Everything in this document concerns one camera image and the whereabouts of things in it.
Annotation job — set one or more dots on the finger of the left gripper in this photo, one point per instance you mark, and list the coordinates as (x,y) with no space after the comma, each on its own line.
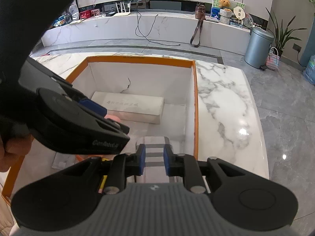
(95,107)

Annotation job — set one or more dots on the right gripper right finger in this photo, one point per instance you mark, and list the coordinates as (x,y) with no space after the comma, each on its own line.
(186,167)

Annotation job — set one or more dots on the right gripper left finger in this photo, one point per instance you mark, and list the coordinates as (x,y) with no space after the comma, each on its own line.
(122,167)

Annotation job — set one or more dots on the plaid glasses case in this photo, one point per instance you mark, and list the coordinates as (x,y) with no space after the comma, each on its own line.
(154,170)

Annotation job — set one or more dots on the pink rounded box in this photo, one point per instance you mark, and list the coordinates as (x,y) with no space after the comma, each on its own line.
(112,117)

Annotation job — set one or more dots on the long white glasses box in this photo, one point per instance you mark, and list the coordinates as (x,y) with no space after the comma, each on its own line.
(136,108)

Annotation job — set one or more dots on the yellow tape measure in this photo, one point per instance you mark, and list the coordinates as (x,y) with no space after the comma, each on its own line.
(101,187)

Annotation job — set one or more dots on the person's left hand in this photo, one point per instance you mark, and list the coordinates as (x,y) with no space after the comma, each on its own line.
(13,150)

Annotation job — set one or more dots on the orange storage box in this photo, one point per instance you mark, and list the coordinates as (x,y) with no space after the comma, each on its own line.
(173,79)

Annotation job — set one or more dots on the red snack boxes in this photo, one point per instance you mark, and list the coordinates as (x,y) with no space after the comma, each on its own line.
(89,13)

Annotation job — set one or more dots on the white wifi router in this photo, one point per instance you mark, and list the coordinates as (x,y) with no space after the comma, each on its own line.
(122,9)

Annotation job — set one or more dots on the grey pedal trash bin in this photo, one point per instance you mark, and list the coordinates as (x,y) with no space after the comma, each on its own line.
(258,47)

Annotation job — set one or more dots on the woven pastel basket bag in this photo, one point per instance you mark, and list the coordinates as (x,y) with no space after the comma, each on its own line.
(272,61)

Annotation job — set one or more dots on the green picture board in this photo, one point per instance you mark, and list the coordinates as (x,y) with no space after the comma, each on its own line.
(215,10)

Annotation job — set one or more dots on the blue water jug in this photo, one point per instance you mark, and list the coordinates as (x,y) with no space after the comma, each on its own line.
(309,72)

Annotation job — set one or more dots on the floor potted plant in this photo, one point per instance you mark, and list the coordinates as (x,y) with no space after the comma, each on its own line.
(282,34)

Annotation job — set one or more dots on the round paper fan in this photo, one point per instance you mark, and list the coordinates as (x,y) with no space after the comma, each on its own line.
(239,14)

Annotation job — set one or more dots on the teddy bear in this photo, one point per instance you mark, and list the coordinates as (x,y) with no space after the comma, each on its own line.
(225,11)

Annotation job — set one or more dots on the brown leather camera case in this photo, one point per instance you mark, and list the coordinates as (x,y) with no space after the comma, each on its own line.
(200,15)

